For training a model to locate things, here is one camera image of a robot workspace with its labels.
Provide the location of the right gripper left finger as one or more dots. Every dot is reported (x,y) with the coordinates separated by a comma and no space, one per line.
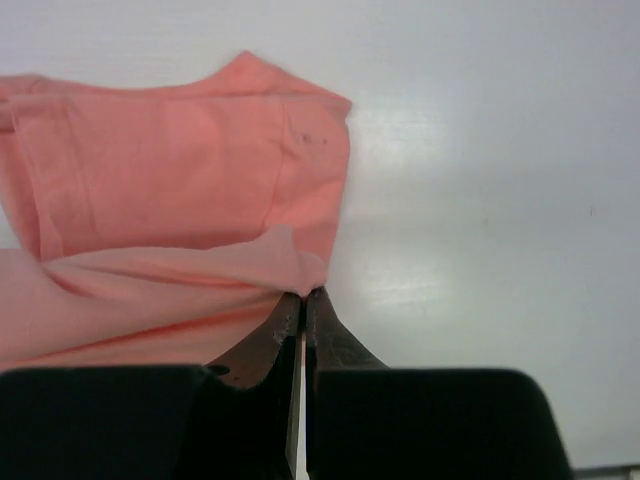
(252,401)

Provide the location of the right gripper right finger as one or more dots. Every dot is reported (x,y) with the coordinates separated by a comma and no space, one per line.
(330,345)

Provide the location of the pink t shirt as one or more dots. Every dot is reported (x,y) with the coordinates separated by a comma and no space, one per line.
(162,225)

